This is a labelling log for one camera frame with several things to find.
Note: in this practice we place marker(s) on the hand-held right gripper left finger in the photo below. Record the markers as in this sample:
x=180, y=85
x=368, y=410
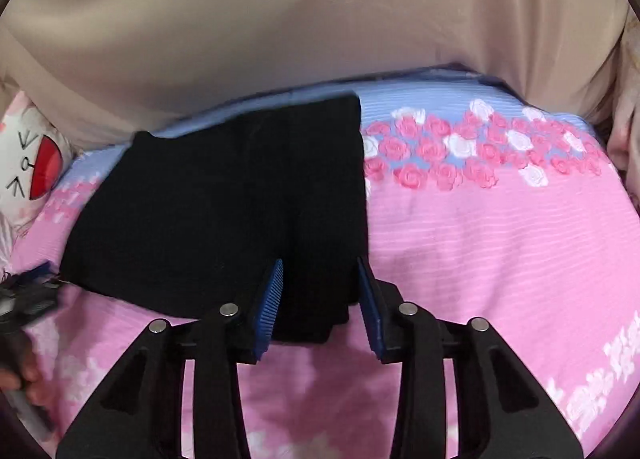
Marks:
x=267, y=299

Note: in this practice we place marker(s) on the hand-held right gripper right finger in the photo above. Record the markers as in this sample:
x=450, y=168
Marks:
x=372, y=309

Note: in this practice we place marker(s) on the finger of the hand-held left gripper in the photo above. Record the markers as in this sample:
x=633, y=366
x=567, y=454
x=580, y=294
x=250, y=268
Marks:
x=44, y=273

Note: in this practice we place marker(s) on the black pants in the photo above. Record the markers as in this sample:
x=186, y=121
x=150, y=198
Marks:
x=200, y=214

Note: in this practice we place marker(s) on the person's left hand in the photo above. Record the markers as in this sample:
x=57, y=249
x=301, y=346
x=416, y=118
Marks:
x=22, y=374

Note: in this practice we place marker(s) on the pink floral bedsheet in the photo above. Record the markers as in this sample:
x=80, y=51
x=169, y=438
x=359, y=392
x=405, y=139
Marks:
x=475, y=264

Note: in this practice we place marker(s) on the white cat face pillow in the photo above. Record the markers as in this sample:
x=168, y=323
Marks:
x=45, y=159

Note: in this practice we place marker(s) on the beige cloth cover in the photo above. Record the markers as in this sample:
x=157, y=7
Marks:
x=300, y=14

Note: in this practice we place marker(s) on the pale crumpled cloth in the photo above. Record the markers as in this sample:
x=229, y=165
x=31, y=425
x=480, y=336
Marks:
x=625, y=114

